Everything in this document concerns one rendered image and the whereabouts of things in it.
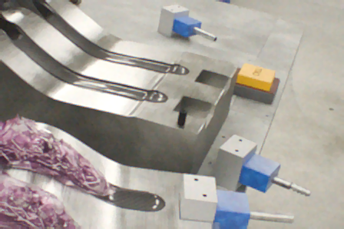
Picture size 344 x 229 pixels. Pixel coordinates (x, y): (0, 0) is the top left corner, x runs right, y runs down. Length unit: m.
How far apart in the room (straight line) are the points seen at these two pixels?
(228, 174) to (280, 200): 1.55
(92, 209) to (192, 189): 0.11
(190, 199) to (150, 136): 0.16
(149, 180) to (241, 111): 0.37
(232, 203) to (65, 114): 0.26
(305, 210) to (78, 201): 1.78
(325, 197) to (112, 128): 1.75
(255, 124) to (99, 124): 0.32
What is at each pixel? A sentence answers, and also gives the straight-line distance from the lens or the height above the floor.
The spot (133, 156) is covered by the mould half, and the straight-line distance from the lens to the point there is 0.86.
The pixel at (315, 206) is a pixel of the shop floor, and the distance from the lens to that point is 2.46.
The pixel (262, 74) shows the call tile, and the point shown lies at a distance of 1.19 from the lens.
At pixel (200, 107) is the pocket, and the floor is 0.88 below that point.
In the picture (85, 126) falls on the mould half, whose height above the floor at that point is 0.86.
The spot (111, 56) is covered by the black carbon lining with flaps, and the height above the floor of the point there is 0.88.
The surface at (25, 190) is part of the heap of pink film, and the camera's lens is 0.63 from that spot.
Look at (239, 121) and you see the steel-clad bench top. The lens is 1.08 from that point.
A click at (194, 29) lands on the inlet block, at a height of 0.83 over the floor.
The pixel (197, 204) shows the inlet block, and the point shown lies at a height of 0.88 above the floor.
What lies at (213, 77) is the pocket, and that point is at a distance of 1.01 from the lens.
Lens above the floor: 1.27
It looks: 26 degrees down
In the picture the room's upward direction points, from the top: 10 degrees clockwise
